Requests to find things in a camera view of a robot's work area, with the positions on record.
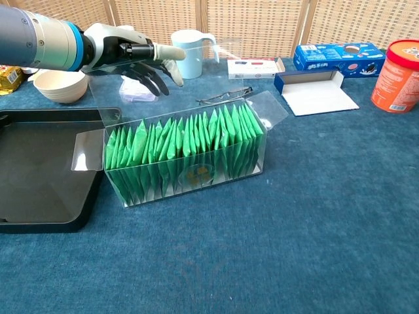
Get transparent plastic sachet box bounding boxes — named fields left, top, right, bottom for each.
left=71, top=37, right=291, bottom=209

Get black plastic tray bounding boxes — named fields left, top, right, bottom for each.
left=0, top=107, right=122, bottom=234

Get green paper sachet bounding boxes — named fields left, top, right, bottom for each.
left=130, top=119, right=150, bottom=201
left=242, top=103, right=266, bottom=173
left=104, top=130, right=119, bottom=205

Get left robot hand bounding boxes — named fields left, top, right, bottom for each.
left=80, top=22, right=187, bottom=97

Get yellow snack package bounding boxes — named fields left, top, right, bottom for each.
left=0, top=64, right=27, bottom=96

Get blue cookie box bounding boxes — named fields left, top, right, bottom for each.
left=293, top=42, right=387, bottom=79

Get cream bowl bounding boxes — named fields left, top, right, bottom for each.
left=33, top=69, right=89, bottom=104

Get orange canister red lid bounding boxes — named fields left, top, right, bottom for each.
left=371, top=39, right=419, bottom=114

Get open blue white carton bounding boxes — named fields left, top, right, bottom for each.
left=274, top=69, right=361, bottom=117

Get white box red blue print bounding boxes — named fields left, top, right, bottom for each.
left=227, top=57, right=286, bottom=80

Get black frame eyeglasses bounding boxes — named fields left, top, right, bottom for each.
left=195, top=86, right=254, bottom=107

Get light blue pitcher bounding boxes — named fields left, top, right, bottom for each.
left=170, top=29, right=221, bottom=80

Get woven rattan folding screen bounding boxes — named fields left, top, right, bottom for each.
left=0, top=0, right=419, bottom=63

